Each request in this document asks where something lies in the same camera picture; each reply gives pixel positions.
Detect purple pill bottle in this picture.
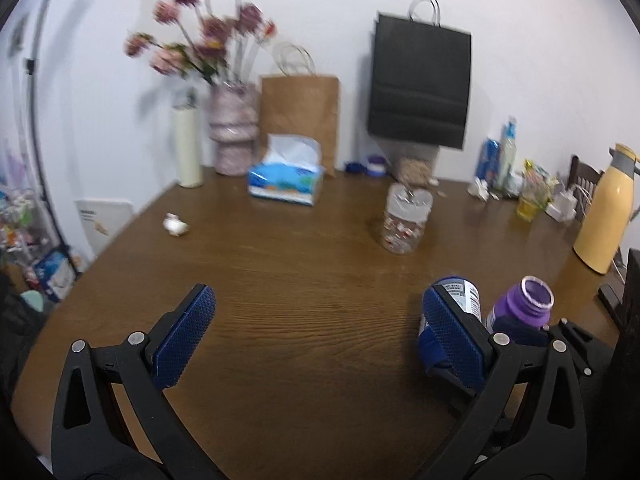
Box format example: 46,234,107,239
485,275,554,347

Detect blue pill bottle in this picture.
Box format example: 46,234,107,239
418,276,484,388

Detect black smartphone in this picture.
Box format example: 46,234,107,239
598,284,625,330

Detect cluttered storage rack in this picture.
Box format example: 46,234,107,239
1,143,77,304

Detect small white paper scrap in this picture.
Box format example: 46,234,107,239
163,214,189,237

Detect yellow thermos jug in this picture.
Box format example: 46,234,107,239
573,143,639,275

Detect glass with yellow liquid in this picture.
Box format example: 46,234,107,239
516,171,548,222

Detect crumpled white tissue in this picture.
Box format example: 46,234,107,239
466,178,490,203

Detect clear glass jar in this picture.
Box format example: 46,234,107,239
382,183,433,255

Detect dark wooden chair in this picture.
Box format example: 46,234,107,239
566,155,603,222

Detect blue drink can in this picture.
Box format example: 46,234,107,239
475,139,500,185

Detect clear container with grains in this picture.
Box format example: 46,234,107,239
392,142,439,188

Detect clear glass bottle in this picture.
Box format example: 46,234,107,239
495,117,516,190

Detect small purple white jar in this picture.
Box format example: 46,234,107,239
366,155,387,178

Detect blue tissue box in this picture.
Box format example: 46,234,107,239
247,134,324,206

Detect cream thermos bottle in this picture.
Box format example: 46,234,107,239
172,87,203,188

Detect blue bottle cap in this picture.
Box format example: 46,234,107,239
344,162,367,174

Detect pink ceramic vase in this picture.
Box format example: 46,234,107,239
207,84,259,177

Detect black paper bag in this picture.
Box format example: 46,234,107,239
368,0,472,150

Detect brown paper bag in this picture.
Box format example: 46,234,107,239
259,44,341,177

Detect dried pink flowers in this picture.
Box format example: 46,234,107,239
124,0,278,86

